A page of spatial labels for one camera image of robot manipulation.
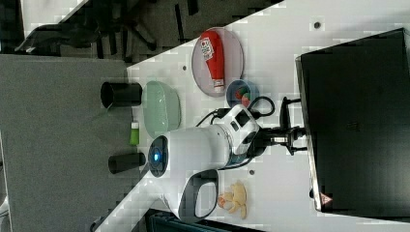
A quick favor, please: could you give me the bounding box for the black office chair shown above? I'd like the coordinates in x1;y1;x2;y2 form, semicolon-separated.
14;0;201;62

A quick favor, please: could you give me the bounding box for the small blue bowl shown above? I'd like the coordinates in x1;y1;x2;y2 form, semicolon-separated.
225;79;259;107

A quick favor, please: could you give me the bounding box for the black toaster oven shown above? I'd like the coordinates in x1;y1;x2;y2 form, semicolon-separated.
295;28;410;221

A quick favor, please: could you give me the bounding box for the red green toy fruit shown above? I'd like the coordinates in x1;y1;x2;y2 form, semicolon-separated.
234;86;250;106

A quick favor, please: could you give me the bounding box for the green small bottle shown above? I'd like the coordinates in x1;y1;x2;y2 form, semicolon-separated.
130;122;139;146

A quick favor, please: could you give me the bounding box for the black cylinder lower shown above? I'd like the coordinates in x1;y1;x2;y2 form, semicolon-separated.
108;153;146;174

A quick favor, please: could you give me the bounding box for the grey round plate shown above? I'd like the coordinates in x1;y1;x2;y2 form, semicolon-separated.
191;27;244;98

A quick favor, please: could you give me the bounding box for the large mint green bowl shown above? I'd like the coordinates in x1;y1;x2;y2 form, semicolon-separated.
142;81;181;138

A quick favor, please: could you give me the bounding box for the black cylinder cup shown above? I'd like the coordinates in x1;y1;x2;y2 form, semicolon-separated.
101;82;142;108

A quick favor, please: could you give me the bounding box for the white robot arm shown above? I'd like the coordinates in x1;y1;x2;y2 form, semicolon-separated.
94;104;306;232

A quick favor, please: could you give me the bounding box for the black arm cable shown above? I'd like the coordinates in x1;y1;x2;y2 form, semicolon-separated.
194;95;277;128

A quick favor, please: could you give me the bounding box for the red ketchup bottle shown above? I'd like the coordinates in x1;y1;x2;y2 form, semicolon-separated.
199;30;224;93

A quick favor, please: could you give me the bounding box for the dark blue crate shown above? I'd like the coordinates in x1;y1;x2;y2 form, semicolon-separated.
145;210;262;232

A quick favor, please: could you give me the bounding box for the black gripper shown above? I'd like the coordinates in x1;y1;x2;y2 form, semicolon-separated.
248;127;306;158

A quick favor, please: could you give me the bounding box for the yellow plush toy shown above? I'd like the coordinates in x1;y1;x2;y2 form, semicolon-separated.
217;181;248;219

